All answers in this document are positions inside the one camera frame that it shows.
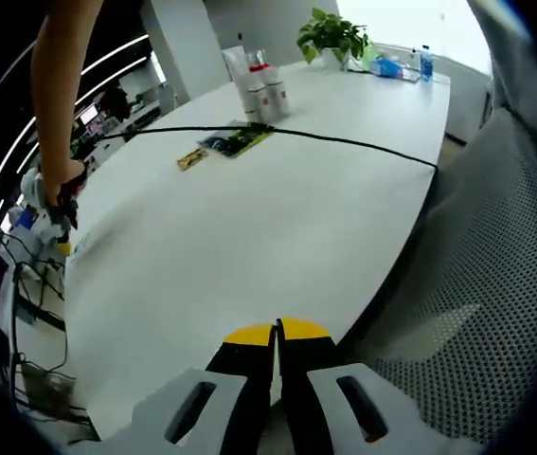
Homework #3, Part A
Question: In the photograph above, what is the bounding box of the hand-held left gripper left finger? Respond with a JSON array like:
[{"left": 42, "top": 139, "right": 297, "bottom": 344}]
[{"left": 132, "top": 323, "right": 279, "bottom": 455}]

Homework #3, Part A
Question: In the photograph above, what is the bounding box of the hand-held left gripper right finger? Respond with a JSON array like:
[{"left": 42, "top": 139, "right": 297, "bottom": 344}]
[{"left": 275, "top": 317, "right": 420, "bottom": 455}]

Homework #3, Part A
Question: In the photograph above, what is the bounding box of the gold foil packet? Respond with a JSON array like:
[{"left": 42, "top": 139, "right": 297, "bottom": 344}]
[{"left": 176, "top": 147, "right": 209, "bottom": 171}]

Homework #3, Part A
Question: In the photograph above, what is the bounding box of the green black snack packet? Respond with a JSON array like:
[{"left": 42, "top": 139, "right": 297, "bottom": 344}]
[{"left": 196, "top": 121, "right": 276, "bottom": 159}]

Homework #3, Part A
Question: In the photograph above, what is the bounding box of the white skincare squeeze tube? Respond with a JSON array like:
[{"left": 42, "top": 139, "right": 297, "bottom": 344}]
[{"left": 222, "top": 45, "right": 253, "bottom": 120}]

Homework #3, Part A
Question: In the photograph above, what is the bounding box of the blue label water bottle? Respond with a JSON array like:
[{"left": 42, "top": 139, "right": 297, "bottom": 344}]
[{"left": 418, "top": 45, "right": 436, "bottom": 83}]

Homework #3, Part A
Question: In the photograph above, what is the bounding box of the person's right hand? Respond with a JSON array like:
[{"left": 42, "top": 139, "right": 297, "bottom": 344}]
[{"left": 43, "top": 158, "right": 88, "bottom": 209}]

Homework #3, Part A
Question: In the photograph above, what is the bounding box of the small white table label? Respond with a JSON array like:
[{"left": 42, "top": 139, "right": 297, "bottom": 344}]
[{"left": 69, "top": 233, "right": 94, "bottom": 263}]

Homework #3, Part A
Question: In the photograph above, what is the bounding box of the ceiling light strip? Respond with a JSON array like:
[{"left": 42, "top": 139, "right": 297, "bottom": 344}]
[
  {"left": 0, "top": 32, "right": 152, "bottom": 210},
  {"left": 0, "top": 56, "right": 149, "bottom": 225}
]

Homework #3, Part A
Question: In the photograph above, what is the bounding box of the grey floor box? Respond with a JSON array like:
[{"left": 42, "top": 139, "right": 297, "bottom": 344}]
[{"left": 20, "top": 363, "right": 78, "bottom": 405}]

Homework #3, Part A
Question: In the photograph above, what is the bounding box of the grey mesh office chair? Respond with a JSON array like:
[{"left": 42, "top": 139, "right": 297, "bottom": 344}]
[{"left": 357, "top": 108, "right": 537, "bottom": 443}]

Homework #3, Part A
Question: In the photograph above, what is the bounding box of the blue packet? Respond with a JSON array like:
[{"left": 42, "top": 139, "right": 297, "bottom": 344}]
[{"left": 370, "top": 54, "right": 412, "bottom": 80}]

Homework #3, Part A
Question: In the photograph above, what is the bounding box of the green potted plant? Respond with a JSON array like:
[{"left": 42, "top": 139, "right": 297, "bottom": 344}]
[{"left": 295, "top": 7, "right": 374, "bottom": 73}]

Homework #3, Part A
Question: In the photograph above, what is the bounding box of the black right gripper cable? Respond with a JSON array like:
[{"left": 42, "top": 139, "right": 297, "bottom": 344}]
[{"left": 72, "top": 121, "right": 439, "bottom": 171}]

